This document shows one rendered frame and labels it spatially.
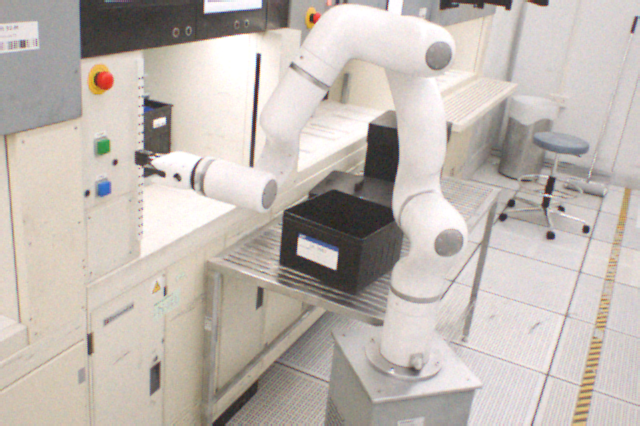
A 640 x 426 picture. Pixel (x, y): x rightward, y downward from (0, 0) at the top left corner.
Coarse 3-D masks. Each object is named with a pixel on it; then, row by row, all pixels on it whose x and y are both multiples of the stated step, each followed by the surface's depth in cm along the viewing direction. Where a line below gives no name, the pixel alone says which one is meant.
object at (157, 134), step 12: (144, 96) 222; (156, 108) 224; (168, 108) 220; (144, 120) 211; (156, 120) 216; (168, 120) 222; (144, 132) 213; (156, 132) 218; (168, 132) 224; (144, 144) 214; (156, 144) 220; (168, 144) 226
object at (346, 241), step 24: (336, 192) 218; (288, 216) 196; (312, 216) 212; (336, 216) 221; (360, 216) 215; (384, 216) 210; (288, 240) 199; (312, 240) 194; (336, 240) 189; (360, 240) 184; (384, 240) 196; (288, 264) 201; (312, 264) 196; (336, 264) 191; (360, 264) 188; (384, 264) 202; (360, 288) 192
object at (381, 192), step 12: (324, 180) 246; (336, 180) 247; (348, 180) 248; (360, 180) 241; (372, 180) 251; (312, 192) 233; (348, 192) 237; (360, 192) 238; (372, 192) 239; (384, 192) 240; (384, 204) 230
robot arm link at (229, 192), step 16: (224, 160) 139; (208, 176) 136; (224, 176) 134; (240, 176) 133; (256, 176) 133; (272, 176) 134; (208, 192) 137; (224, 192) 135; (240, 192) 133; (256, 192) 131; (272, 192) 135; (256, 208) 133
